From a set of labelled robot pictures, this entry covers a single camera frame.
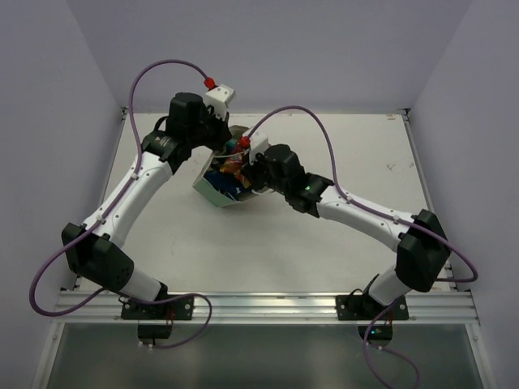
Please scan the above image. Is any orange Fox's fruits candy bag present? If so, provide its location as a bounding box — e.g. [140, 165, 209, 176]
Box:
[220, 152, 248, 186]

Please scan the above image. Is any green patterned paper bag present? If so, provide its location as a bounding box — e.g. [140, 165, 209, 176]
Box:
[193, 125, 269, 207]

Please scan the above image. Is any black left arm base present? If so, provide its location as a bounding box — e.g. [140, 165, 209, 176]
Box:
[121, 297, 195, 344]

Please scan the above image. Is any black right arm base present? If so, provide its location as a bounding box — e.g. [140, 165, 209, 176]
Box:
[335, 289, 410, 348]

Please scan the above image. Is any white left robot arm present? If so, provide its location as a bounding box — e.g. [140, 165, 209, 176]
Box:
[62, 85, 235, 318]

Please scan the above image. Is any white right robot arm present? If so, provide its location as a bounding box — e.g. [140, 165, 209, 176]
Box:
[245, 144, 451, 318]

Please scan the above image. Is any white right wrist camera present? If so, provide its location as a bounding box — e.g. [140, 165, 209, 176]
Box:
[246, 130, 269, 165]

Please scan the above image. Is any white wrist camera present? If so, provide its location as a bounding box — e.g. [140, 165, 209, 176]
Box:
[246, 130, 269, 165]
[204, 84, 235, 121]

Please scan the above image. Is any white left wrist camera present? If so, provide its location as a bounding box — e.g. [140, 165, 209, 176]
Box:
[204, 84, 235, 121]

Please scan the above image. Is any aluminium front rail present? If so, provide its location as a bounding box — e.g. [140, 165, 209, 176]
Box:
[57, 292, 478, 325]

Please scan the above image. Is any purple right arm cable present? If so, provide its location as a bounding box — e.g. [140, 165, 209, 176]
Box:
[243, 105, 479, 389]

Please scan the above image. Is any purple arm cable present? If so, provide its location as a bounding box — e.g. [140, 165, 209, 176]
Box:
[29, 59, 217, 351]
[243, 105, 479, 389]

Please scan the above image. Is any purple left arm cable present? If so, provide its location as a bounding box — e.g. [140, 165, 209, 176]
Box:
[29, 59, 217, 351]

